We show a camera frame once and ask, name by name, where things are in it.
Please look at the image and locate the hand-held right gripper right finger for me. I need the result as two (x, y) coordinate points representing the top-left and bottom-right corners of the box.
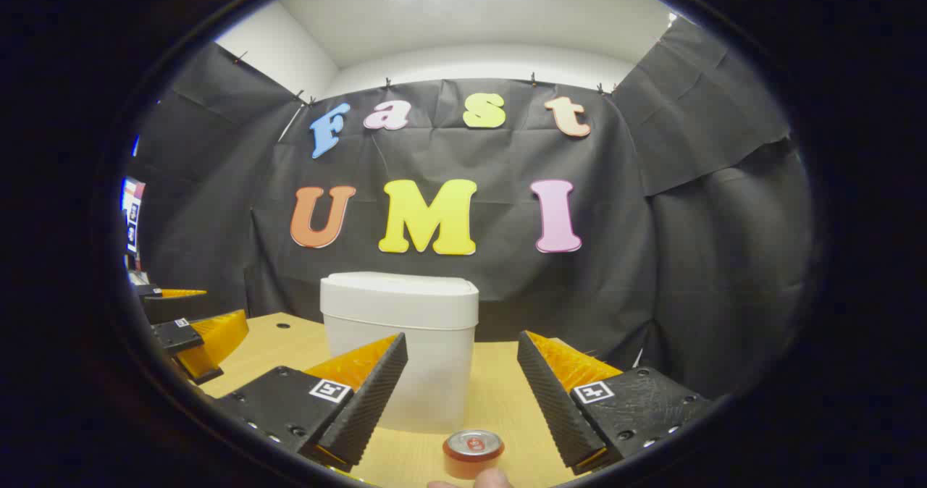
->
(517, 331), (714, 476)

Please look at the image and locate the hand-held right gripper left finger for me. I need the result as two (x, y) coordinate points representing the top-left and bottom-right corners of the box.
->
(210, 332), (408, 473)

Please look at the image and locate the white desktop garbage bin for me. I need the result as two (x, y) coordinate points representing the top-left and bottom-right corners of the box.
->
(320, 272), (479, 434)

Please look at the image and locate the red pop can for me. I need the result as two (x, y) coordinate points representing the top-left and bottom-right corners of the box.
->
(442, 430), (506, 481)

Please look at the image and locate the wooden desktop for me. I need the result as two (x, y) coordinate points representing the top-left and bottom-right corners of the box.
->
(197, 312), (624, 488)

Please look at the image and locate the computer monitor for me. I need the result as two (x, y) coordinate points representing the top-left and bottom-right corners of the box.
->
(121, 177), (146, 257)

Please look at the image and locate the black backdrop cloth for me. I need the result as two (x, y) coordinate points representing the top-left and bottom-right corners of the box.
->
(130, 17), (815, 402)

